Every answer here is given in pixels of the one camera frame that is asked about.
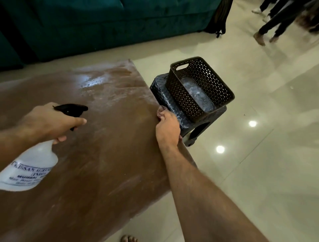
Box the person's left hand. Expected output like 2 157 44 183
19 102 88 145

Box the person's right hand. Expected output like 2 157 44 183
155 105 183 150

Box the white spray bottle black trigger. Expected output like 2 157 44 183
0 104 89 192

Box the person's right forearm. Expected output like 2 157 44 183
159 144 270 242

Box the dark woven-pattern plastic stool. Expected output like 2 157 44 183
150 73 228 147

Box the dark brown perforated plastic basket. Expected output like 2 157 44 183
165 57 235 123

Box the teal green sofa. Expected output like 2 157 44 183
0 0 223 71

